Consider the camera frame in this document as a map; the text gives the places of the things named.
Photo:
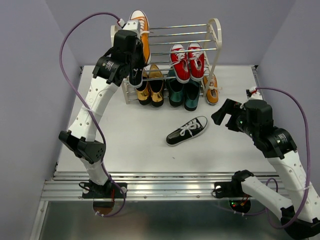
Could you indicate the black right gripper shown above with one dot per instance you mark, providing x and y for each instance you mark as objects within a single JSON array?
[{"x": 231, "y": 107}]

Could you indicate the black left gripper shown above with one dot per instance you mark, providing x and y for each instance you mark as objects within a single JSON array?
[{"x": 139, "y": 63}]

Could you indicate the black sneaker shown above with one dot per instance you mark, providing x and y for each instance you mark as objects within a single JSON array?
[
  {"x": 190, "y": 130},
  {"x": 136, "y": 76}
]

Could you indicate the orange sneaker front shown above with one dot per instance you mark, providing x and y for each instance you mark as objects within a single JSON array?
[{"x": 144, "y": 33}]

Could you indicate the orange sneaker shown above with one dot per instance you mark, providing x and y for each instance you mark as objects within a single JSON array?
[
  {"x": 212, "y": 94},
  {"x": 144, "y": 33}
]

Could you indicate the red sneaker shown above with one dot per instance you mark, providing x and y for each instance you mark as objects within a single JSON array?
[
  {"x": 179, "y": 62},
  {"x": 196, "y": 59}
]

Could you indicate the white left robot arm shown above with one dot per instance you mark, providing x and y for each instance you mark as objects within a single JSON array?
[{"x": 111, "y": 69}]

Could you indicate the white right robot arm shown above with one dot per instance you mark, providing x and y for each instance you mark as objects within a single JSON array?
[{"x": 300, "y": 213}]

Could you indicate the orange sneaker by shelf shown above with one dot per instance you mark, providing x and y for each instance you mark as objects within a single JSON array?
[{"x": 212, "y": 94}]

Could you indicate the cream metal shoe shelf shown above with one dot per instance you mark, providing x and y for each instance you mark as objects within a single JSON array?
[{"x": 208, "y": 35}]

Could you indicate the green loafer right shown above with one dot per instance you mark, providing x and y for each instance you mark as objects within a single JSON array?
[{"x": 191, "y": 95}]

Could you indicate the green loafer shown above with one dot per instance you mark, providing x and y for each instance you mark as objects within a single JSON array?
[
  {"x": 191, "y": 95},
  {"x": 175, "y": 89}
]

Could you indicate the gold loafer right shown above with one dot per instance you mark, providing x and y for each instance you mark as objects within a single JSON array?
[{"x": 157, "y": 85}]

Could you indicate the gold loafer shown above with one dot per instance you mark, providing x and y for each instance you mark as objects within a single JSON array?
[
  {"x": 144, "y": 93},
  {"x": 157, "y": 85}
]

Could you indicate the gold loafer left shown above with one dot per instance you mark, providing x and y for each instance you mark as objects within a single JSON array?
[{"x": 144, "y": 93}]

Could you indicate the green loafer left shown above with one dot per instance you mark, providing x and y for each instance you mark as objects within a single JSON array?
[{"x": 175, "y": 89}]

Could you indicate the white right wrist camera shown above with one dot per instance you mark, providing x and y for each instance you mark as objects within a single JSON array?
[{"x": 253, "y": 94}]

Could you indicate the aluminium mounting rail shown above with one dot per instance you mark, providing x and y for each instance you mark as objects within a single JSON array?
[{"x": 141, "y": 186}]

